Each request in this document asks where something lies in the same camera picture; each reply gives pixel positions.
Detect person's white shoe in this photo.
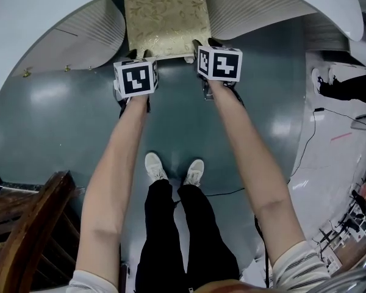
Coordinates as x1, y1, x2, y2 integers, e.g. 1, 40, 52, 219
182, 159, 205, 187
145, 152, 169, 183

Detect cream upholstered stool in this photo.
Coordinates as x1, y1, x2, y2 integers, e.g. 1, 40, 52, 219
123, 0, 211, 63

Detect black metal stand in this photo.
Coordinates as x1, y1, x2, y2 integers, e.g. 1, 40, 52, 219
318, 220, 350, 251

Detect person's left white shoe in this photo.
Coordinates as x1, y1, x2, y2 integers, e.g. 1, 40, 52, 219
145, 152, 169, 183

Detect black trousers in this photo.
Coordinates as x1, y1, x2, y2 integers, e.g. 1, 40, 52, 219
135, 178, 240, 289

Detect person's left forearm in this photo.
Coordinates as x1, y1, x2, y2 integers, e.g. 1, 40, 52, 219
75, 95, 150, 286

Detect cream striped shirt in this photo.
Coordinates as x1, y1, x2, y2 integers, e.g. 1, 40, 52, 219
68, 239, 332, 293

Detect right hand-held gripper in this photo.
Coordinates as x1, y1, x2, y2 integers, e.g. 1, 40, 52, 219
191, 38, 243, 101

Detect person's right forearm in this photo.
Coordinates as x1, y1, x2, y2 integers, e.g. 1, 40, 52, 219
206, 79, 309, 267

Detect person's right white shoe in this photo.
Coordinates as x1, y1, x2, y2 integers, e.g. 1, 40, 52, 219
182, 159, 205, 187

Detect dark wooden chair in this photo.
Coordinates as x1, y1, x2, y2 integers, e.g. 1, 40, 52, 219
0, 170, 86, 293

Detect white kidney-shaped desk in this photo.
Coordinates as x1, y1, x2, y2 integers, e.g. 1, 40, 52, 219
10, 0, 365, 79

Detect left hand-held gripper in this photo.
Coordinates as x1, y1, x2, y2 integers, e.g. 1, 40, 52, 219
113, 49, 160, 102

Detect black floor cable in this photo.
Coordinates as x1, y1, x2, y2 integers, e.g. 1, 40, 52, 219
206, 107, 326, 197

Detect red floor tape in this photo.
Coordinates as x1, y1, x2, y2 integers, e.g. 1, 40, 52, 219
331, 132, 353, 142

